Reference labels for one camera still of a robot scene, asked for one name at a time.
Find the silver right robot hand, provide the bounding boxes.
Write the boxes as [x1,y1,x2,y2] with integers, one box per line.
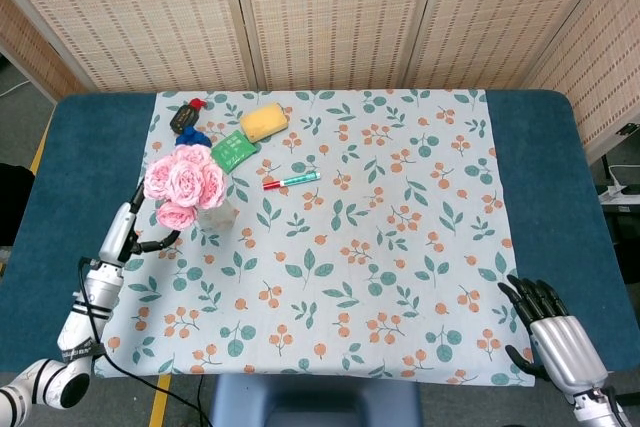
[497,274,610,401]

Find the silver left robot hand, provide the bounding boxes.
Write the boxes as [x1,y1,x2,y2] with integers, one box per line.
[97,181,182,266]

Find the pink rose bouquet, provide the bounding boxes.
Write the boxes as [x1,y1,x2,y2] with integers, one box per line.
[143,142,229,231]

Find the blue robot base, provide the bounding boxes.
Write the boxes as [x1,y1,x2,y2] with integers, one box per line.
[208,372,422,427]

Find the clear textured glass vase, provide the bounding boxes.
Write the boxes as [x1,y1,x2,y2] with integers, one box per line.
[196,195,241,233]

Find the black chair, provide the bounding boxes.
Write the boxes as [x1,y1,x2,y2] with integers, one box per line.
[0,162,37,249]

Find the blue plastic toy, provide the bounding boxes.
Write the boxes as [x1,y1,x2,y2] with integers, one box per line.
[174,125,213,150]

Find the black bottle with red cap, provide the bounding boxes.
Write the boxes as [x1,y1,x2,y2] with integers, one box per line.
[168,98,208,134]

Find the green sachet packet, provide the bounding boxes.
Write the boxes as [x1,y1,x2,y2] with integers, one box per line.
[209,129,258,175]

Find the white power strip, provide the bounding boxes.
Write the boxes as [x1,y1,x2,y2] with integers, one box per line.
[597,164,640,206]

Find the red and teal marker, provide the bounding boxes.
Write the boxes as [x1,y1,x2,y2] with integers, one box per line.
[262,171,322,193]

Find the yellow sponge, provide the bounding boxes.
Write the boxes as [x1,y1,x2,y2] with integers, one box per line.
[238,102,292,144]

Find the woven folding screen panel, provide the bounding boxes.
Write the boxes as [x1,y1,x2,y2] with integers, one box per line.
[0,0,89,106]
[404,0,621,92]
[0,0,251,94]
[228,0,446,92]
[524,0,640,166]

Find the fruit and leaf print tablecloth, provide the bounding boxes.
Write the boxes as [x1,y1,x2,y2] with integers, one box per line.
[93,89,538,389]

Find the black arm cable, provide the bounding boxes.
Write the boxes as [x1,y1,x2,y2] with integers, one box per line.
[77,256,207,427]

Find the white floor cable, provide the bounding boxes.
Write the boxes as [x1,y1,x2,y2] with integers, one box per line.
[0,77,32,99]

